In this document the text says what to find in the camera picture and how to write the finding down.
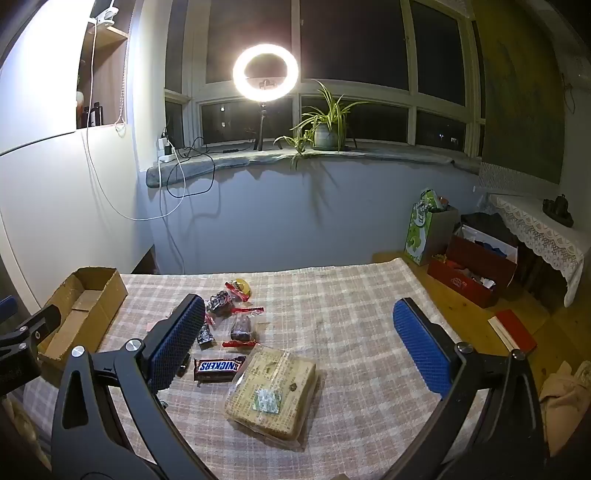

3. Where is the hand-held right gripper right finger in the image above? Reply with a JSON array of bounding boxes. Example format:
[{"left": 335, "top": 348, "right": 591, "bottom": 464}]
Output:
[{"left": 383, "top": 298, "right": 557, "bottom": 480}]

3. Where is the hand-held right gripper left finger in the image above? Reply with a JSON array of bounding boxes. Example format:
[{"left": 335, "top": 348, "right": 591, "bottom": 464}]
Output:
[{"left": 51, "top": 293, "right": 219, "bottom": 480}]

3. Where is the brown chocolate bar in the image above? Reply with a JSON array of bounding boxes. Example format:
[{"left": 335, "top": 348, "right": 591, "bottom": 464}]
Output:
[{"left": 193, "top": 355, "right": 247, "bottom": 382}]

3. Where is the silver black candy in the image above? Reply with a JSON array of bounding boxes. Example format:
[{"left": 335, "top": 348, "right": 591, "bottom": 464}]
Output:
[{"left": 205, "top": 291, "right": 232, "bottom": 317}]

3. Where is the brown cardboard box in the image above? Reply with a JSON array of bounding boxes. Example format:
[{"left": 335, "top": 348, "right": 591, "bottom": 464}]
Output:
[{"left": 37, "top": 266, "right": 129, "bottom": 372}]

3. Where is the brown candy red twist wrapper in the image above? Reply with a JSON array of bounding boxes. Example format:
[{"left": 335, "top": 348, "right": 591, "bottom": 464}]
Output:
[{"left": 222, "top": 307, "right": 264, "bottom": 348}]

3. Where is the red yellow candy wrapper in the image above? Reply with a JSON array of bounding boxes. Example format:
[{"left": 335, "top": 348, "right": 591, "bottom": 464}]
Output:
[{"left": 224, "top": 278, "right": 254, "bottom": 303}]

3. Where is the clear packet of crackers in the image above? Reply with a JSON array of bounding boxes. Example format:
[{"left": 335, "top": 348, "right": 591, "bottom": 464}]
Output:
[{"left": 224, "top": 344, "right": 320, "bottom": 452}]

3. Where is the red cardboard box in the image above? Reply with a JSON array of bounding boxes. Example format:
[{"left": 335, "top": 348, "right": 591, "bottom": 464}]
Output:
[{"left": 427, "top": 258, "right": 499, "bottom": 309}]

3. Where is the plaid blanket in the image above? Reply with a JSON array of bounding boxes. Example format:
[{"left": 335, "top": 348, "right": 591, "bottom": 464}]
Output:
[{"left": 18, "top": 256, "right": 504, "bottom": 480}]

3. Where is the flat red box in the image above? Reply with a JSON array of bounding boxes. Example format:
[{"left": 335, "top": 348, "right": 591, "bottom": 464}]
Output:
[{"left": 488, "top": 308, "right": 539, "bottom": 355}]

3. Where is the dark red storage box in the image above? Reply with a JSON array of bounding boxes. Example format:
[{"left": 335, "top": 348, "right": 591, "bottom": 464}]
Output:
[{"left": 450, "top": 224, "right": 520, "bottom": 289}]

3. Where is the green gift bag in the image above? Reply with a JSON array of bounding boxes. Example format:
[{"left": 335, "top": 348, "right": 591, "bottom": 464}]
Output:
[{"left": 405, "top": 187, "right": 460, "bottom": 267}]

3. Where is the white wardrobe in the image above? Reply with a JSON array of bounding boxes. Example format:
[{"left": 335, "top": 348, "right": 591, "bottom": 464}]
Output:
[{"left": 0, "top": 0, "right": 155, "bottom": 319}]

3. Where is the beige fleece clothing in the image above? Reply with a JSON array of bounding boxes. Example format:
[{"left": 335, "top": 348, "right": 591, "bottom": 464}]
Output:
[{"left": 538, "top": 360, "right": 591, "bottom": 457}]

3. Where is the white lace cloth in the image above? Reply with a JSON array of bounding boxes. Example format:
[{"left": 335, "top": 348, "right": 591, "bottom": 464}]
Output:
[{"left": 479, "top": 161, "right": 591, "bottom": 308}]

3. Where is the dark figurine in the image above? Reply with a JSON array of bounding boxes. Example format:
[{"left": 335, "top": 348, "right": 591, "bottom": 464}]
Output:
[{"left": 542, "top": 194, "right": 575, "bottom": 228}]

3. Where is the black tripod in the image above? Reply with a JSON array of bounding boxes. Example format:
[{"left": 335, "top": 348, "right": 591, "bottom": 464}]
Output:
[{"left": 252, "top": 102, "right": 278, "bottom": 151}]

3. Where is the potted spider plant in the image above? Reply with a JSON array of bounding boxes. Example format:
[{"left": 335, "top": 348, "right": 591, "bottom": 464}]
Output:
[{"left": 274, "top": 79, "right": 370, "bottom": 171}]

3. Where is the wooden shelf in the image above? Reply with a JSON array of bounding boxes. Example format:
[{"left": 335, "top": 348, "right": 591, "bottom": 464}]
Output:
[{"left": 76, "top": 23, "right": 131, "bottom": 130}]

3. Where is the window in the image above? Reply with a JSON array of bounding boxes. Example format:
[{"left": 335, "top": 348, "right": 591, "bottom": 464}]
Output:
[{"left": 164, "top": 0, "right": 485, "bottom": 158}]

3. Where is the white clip lamp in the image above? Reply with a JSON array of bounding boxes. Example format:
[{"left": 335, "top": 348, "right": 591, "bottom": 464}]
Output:
[{"left": 90, "top": 0, "right": 122, "bottom": 26}]

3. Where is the hanging white cable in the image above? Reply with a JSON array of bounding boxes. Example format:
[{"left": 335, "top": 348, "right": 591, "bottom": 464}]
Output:
[{"left": 157, "top": 159, "right": 186, "bottom": 275}]

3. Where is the long white cable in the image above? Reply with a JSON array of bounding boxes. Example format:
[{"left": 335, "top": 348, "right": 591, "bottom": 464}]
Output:
[{"left": 83, "top": 21, "right": 188, "bottom": 221}]

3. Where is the black cable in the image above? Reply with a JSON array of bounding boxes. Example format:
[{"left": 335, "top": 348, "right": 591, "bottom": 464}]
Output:
[{"left": 167, "top": 136, "right": 241, "bottom": 197}]

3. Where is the beaded pull cord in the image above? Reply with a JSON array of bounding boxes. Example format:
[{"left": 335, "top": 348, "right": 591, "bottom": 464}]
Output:
[{"left": 117, "top": 41, "right": 129, "bottom": 136}]

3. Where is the dark green wall hanging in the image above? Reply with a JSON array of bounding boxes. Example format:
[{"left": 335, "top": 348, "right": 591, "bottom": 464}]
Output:
[{"left": 475, "top": 0, "right": 578, "bottom": 185}]

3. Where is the ring light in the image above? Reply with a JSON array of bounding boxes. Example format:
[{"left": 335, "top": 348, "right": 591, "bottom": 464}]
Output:
[{"left": 232, "top": 42, "right": 301, "bottom": 103}]

